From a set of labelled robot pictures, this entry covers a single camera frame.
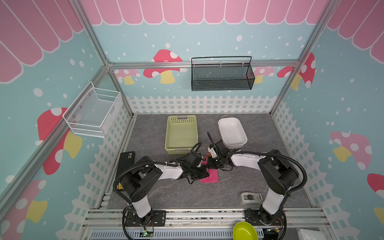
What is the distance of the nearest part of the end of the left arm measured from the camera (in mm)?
730

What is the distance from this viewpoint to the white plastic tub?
1024mm

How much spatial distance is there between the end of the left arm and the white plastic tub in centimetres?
28
